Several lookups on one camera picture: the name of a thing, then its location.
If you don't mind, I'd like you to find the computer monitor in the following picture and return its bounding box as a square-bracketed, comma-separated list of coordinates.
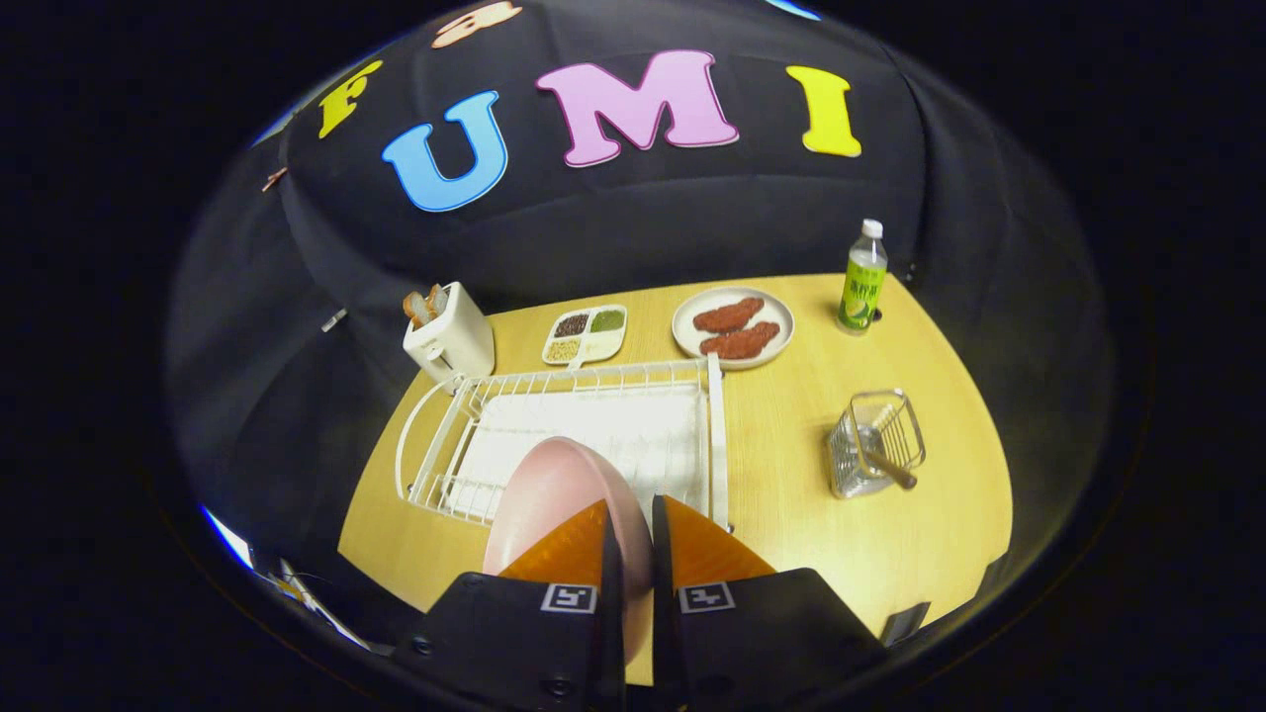
[201, 505, 254, 573]

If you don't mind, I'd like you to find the beige plate with meat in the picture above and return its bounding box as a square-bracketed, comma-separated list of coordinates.
[672, 287, 795, 372]

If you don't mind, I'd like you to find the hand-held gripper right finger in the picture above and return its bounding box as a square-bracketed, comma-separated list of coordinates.
[650, 493, 891, 712]

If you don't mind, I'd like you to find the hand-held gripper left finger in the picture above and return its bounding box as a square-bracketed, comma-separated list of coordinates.
[390, 498, 630, 712]

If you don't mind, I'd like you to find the brown meat piece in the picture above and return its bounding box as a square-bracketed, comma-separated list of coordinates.
[692, 298, 767, 335]
[700, 321, 782, 361]

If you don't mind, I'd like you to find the white toaster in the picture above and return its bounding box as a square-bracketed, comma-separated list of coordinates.
[403, 282, 497, 388]

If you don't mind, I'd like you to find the black backdrop cloth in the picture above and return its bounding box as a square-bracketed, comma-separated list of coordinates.
[163, 0, 1119, 634]

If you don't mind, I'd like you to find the green drink bottle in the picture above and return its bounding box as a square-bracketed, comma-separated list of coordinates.
[837, 219, 889, 336]

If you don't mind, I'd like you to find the white wire dish rack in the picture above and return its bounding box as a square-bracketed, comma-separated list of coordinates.
[394, 353, 734, 536]

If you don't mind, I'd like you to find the metal wire basket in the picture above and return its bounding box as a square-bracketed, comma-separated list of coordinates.
[827, 389, 928, 499]

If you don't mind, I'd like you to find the wooden handled spoon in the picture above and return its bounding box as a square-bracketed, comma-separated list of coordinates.
[857, 447, 919, 491]

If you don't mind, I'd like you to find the white divided grain tray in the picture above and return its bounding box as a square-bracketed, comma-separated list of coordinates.
[541, 305, 629, 368]

